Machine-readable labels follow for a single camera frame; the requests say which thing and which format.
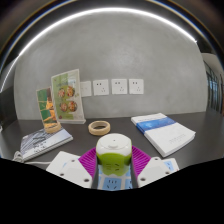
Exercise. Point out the white ceiling light strip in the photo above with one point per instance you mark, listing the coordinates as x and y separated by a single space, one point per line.
110 10

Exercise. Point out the glass partition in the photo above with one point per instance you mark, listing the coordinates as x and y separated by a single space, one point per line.
215 90

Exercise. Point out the white and blue booklet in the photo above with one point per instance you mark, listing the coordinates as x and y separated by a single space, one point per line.
166 133

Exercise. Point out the white wall socket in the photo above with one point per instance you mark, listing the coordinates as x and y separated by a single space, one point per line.
119 86
86 89
100 87
136 86

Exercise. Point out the small orange sign stand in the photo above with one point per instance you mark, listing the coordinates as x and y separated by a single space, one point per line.
45 106

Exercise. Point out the large green menu sign stand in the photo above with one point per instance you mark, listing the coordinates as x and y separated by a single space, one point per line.
66 96

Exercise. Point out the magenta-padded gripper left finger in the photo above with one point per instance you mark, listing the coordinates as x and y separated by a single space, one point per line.
75 173

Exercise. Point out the green and white charger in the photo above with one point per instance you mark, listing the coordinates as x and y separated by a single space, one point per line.
113 150

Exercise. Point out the beige tape roll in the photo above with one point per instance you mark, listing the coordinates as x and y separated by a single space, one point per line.
91 129

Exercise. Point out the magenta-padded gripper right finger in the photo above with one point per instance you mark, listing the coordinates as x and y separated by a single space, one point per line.
151 171

